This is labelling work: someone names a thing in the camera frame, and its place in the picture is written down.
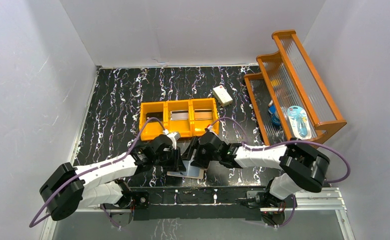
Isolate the beige leather card holder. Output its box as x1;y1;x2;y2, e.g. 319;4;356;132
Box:
167;160;206;180

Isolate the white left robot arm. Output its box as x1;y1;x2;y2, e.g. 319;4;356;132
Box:
39;132;186;221

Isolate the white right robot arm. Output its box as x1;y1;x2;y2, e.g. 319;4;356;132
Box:
182;131;330;201

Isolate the silver card in bin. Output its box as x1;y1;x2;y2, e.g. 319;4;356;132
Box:
194;109;213;121

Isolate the black VIP card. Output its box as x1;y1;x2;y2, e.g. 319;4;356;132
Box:
146;112;163;121

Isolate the white card stack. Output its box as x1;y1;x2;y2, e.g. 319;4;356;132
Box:
170;110;189;121

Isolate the yellow bin left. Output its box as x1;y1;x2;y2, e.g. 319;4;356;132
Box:
139;101;168;141

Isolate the yellow bin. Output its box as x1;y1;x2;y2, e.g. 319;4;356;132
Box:
139;101;168;141
165;100;193;138
191;98;219;137

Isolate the yellow bin right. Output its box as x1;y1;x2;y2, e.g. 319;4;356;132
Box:
191;98;219;137

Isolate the yellow bin middle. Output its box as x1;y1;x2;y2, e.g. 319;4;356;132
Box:
165;100;193;138

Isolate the small white box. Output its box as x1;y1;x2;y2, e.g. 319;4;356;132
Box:
212;85;233;107

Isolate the blue item on shelf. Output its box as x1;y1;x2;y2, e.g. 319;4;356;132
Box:
268;100;281;127

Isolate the orange wooden display shelf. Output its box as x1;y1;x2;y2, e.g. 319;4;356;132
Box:
244;29;347;145

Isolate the blue packaged item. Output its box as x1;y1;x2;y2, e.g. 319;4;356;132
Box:
287;105;312;140

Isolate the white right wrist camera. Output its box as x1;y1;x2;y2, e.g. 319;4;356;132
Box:
206;124;217;133

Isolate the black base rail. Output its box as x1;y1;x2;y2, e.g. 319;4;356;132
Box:
128;185;298;222

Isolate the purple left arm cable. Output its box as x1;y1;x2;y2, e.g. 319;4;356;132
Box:
29;117;169;229

